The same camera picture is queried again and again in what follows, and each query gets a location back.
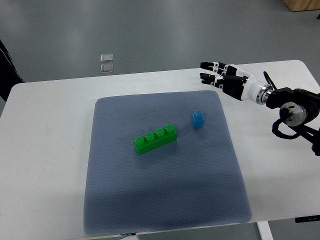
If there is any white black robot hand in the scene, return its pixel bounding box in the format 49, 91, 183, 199
199, 61, 274, 105

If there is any blue toy block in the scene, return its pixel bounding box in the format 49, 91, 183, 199
191, 110, 205, 129

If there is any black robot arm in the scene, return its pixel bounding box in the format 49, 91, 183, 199
262, 87, 320, 156

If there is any green four-stud toy block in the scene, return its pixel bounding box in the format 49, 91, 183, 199
133, 124, 177, 156

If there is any wooden box corner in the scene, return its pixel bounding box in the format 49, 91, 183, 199
282, 0, 320, 12

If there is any blue-grey foam mat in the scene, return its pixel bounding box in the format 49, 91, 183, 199
84, 90, 252, 235

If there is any lower metal floor plate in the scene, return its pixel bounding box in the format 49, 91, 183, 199
100, 63, 114, 74

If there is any metal floor plate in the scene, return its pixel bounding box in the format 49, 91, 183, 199
100, 53, 114, 63
100, 63, 114, 74

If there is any upper metal floor plate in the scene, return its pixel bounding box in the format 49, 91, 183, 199
100, 53, 114, 63

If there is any white table leg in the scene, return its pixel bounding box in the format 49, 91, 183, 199
256, 221, 274, 240

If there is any black table control panel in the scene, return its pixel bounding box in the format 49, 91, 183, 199
294, 215, 320, 223

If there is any dark object at left edge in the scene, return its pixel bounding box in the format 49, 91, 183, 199
0, 41, 25, 102

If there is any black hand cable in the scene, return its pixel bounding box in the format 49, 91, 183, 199
263, 71, 278, 91

